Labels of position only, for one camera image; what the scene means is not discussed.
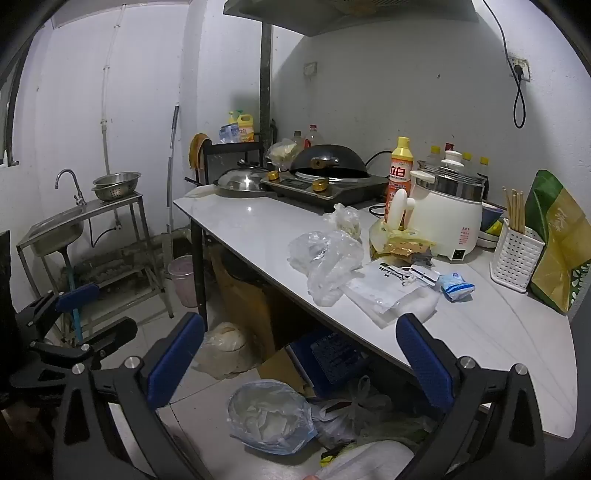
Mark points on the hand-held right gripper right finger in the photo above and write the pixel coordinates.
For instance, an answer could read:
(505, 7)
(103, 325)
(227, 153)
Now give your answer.
(425, 364)

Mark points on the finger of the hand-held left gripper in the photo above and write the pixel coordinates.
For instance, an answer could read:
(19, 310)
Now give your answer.
(108, 330)
(76, 295)

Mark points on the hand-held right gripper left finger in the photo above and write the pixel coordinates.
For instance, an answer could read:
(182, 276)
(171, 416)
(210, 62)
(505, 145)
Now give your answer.
(178, 360)

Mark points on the blue tissue packet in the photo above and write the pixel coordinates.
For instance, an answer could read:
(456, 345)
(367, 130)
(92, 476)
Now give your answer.
(455, 286)

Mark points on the clear printed packaging bag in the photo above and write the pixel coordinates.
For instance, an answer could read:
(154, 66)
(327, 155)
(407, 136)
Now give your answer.
(383, 288)

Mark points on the brown snack wrapper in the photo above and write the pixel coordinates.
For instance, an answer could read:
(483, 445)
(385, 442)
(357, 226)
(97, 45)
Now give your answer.
(399, 242)
(418, 256)

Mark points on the yellow plastic bag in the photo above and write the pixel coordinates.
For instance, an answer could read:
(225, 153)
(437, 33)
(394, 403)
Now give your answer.
(378, 240)

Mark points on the small clear plastic bag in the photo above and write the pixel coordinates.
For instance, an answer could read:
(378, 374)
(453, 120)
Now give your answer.
(346, 221)

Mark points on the white sack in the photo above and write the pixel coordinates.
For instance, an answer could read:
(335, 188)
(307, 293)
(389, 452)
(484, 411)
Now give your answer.
(226, 346)

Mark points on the steel sink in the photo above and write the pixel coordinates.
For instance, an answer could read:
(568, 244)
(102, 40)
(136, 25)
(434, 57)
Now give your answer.
(51, 230)

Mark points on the clear plastic bags heap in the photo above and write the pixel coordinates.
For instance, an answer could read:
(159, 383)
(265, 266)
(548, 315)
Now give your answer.
(360, 406)

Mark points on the pink plastic bucket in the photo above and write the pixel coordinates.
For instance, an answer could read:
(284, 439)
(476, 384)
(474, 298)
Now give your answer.
(182, 281)

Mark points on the blue box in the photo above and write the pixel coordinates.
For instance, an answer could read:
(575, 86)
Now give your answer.
(332, 355)

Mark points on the cardboard box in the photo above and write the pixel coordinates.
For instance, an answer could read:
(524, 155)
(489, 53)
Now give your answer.
(244, 295)

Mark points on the black table leg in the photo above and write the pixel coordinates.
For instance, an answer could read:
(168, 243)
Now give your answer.
(198, 267)

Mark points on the metal sink stand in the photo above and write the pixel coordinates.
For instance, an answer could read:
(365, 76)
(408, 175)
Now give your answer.
(134, 217)

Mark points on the flat cardboard piece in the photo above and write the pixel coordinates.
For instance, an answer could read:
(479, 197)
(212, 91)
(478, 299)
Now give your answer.
(281, 369)

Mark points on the steel basin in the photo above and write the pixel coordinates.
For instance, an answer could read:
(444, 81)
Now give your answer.
(113, 194)

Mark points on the chrome faucet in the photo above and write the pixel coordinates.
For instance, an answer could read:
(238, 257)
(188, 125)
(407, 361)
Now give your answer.
(76, 180)

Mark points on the steel colander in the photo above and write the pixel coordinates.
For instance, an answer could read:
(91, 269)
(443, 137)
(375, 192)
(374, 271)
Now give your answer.
(117, 181)

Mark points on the white chopstick holder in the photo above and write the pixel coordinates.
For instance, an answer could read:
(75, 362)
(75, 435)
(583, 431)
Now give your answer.
(515, 258)

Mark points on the white electric cooker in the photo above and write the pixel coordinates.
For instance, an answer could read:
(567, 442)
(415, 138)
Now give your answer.
(443, 221)

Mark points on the white water pipe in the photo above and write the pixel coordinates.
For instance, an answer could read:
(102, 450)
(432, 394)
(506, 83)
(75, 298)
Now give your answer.
(105, 138)

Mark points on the blue patterned bowl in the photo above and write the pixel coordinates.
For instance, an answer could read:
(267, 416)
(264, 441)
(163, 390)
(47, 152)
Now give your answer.
(491, 217)

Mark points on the bundle of wooden chopsticks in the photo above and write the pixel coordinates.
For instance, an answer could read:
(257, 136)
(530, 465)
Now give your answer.
(517, 212)

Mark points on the green gold paper bag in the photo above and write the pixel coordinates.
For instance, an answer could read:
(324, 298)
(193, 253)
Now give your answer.
(558, 244)

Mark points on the gas stove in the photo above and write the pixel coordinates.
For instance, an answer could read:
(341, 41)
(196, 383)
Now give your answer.
(355, 189)

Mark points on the orange dish soap bottle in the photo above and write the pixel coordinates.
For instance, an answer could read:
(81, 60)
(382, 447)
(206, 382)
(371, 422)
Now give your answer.
(398, 177)

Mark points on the steel pot lid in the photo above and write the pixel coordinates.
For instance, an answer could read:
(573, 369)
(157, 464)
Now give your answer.
(242, 182)

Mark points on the yellow dish cloth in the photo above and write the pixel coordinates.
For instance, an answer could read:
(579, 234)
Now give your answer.
(198, 150)

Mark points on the red-cap sauce bottle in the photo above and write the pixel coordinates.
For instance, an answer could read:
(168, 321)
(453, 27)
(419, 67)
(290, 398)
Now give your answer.
(450, 147)

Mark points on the blue plastic packet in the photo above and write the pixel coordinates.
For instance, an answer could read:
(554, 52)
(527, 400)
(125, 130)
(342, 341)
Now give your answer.
(228, 134)

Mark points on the black wok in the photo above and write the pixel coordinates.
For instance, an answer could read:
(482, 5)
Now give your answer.
(332, 157)

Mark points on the white food bag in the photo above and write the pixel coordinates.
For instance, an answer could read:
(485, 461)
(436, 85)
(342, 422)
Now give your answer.
(281, 152)

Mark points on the yellow green-cap bottle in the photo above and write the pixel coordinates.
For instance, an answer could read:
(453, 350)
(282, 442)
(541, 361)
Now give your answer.
(233, 117)

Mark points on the yellow detergent jug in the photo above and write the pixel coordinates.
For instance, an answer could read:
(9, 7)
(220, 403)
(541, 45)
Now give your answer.
(246, 129)

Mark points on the clear oil bottle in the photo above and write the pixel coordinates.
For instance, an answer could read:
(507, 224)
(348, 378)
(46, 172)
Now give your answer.
(298, 143)

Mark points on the red-cap oil bottle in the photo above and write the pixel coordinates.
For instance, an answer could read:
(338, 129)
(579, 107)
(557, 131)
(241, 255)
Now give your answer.
(315, 137)

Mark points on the dark vertical pipe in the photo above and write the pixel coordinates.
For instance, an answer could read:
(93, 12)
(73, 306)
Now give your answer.
(265, 92)

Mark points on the range hood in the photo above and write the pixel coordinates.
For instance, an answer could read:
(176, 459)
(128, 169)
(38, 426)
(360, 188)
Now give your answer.
(346, 16)

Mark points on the wall switch box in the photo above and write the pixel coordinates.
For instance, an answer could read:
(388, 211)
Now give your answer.
(310, 68)

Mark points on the white wall socket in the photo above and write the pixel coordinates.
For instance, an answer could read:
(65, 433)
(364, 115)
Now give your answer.
(525, 62)

